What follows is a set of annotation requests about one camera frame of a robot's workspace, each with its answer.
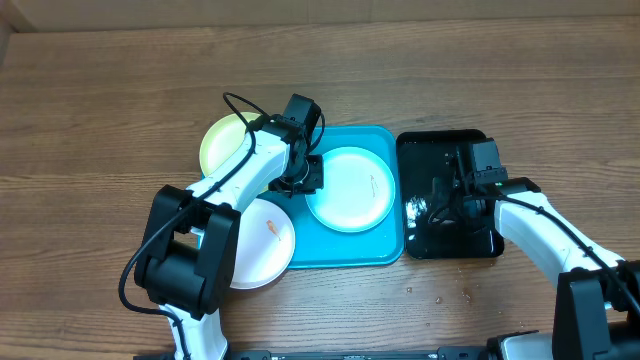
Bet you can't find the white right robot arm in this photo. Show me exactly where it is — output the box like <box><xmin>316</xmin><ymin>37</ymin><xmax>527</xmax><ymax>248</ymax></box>
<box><xmin>428</xmin><ymin>154</ymin><xmax>639</xmax><ymax>359</ymax></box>

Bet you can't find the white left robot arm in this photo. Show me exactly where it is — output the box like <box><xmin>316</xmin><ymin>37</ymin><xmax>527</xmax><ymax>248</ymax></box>
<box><xmin>121</xmin><ymin>125</ymin><xmax>320</xmax><ymax>359</ymax></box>

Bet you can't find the teal serving tray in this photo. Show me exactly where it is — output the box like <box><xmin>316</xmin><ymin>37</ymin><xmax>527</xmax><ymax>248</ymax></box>
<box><xmin>256</xmin><ymin>126</ymin><xmax>404</xmax><ymax>269</ymax></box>

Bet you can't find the pink white plate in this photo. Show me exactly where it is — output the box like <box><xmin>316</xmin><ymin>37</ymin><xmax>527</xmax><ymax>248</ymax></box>
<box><xmin>231</xmin><ymin>199</ymin><xmax>296</xmax><ymax>290</ymax></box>

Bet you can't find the yellow plate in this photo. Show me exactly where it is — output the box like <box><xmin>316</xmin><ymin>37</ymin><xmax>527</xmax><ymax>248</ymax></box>
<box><xmin>199</xmin><ymin>114</ymin><xmax>251</xmax><ymax>184</ymax></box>

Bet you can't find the black water tray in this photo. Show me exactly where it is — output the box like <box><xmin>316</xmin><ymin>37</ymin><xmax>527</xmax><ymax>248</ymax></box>
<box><xmin>396</xmin><ymin>129</ymin><xmax>504</xmax><ymax>260</ymax></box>

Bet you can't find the light blue plate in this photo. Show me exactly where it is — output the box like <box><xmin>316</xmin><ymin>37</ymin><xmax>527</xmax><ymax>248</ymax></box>
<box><xmin>306</xmin><ymin>147</ymin><xmax>396</xmax><ymax>233</ymax></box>

